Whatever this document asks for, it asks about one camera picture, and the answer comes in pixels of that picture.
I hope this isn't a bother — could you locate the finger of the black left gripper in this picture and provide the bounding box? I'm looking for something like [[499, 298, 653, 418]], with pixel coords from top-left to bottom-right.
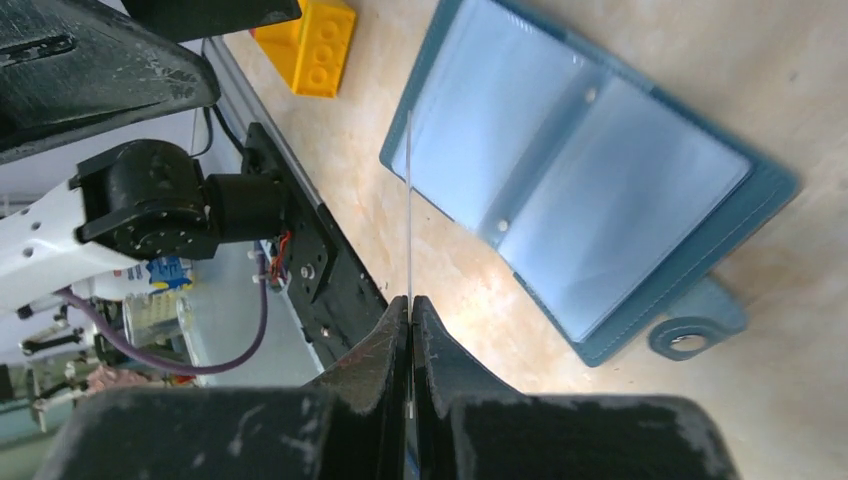
[[1, 1, 220, 164], [122, 0, 302, 41]]

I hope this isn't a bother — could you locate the blue leather card holder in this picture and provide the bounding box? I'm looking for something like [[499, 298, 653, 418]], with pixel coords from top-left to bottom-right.
[[379, 1, 799, 367]]

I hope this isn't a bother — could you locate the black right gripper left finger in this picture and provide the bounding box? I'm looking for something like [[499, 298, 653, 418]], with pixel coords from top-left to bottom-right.
[[36, 296, 409, 479]]

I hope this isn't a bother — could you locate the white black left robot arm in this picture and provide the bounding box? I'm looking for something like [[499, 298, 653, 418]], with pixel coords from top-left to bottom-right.
[[1, 1, 302, 313]]

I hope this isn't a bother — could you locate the yellow toy brick block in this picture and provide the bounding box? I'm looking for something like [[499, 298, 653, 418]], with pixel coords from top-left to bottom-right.
[[250, 1, 357, 98]]

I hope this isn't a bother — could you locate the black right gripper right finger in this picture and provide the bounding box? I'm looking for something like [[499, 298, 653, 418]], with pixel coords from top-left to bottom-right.
[[412, 296, 739, 479]]

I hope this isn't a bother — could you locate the white glue bottle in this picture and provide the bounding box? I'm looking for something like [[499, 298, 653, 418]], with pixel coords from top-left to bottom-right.
[[72, 256, 195, 302]]

